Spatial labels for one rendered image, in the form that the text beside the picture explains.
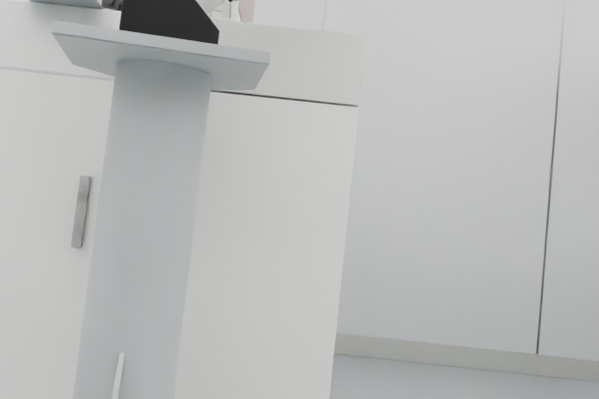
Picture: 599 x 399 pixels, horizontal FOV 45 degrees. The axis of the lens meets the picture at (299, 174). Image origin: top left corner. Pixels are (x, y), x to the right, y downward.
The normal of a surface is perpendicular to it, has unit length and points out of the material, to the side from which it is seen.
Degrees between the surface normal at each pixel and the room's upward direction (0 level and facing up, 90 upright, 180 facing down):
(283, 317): 90
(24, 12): 90
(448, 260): 90
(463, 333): 90
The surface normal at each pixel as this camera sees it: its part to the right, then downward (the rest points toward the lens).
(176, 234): 0.77, 0.03
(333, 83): 0.01, -0.08
